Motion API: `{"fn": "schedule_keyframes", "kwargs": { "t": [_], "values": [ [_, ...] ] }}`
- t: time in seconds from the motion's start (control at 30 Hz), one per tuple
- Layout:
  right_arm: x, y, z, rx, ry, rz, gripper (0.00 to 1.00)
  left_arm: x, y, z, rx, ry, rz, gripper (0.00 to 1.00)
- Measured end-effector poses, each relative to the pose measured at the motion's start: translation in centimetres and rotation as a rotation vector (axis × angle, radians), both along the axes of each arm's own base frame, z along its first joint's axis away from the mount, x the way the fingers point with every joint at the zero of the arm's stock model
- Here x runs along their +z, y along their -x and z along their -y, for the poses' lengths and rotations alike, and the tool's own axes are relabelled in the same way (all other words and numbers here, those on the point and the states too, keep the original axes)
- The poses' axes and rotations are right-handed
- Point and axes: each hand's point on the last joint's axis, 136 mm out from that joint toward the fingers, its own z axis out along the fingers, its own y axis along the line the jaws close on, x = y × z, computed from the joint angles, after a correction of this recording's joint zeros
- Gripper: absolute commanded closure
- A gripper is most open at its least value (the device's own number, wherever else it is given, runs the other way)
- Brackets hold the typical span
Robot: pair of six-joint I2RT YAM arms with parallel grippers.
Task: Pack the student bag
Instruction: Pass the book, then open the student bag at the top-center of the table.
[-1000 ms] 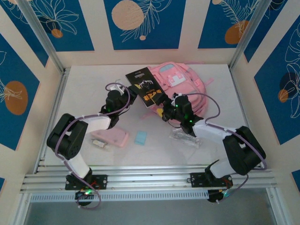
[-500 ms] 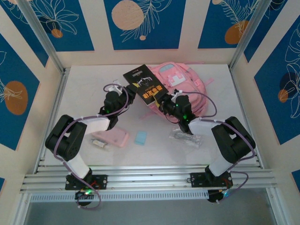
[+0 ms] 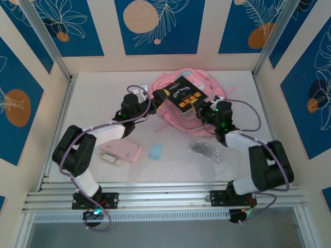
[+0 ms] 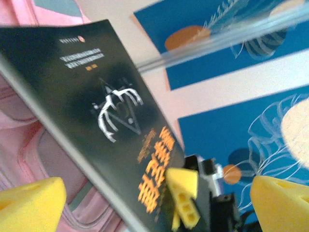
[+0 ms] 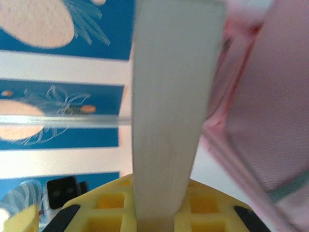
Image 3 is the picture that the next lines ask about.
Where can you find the black book with horns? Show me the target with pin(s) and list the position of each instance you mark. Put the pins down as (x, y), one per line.
(184, 94)

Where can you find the pink student backpack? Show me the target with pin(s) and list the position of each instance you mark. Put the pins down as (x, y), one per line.
(170, 118)

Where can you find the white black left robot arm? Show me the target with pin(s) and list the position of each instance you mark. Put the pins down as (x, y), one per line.
(108, 131)

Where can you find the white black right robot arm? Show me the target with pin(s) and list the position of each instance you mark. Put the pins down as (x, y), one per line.
(240, 140)

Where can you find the clear bag of pens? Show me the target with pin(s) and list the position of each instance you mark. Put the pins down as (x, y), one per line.
(205, 149)

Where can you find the light blue eraser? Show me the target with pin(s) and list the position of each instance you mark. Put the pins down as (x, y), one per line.
(155, 152)

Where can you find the pink pencil case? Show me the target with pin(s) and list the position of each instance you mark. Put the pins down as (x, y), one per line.
(124, 151)

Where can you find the aluminium side rail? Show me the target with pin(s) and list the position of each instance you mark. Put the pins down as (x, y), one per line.
(58, 124)

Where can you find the aluminium rail beam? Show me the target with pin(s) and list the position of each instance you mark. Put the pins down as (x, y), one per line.
(165, 196)

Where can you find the aluminium frame post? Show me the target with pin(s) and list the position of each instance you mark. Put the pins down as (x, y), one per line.
(44, 36)
(276, 36)

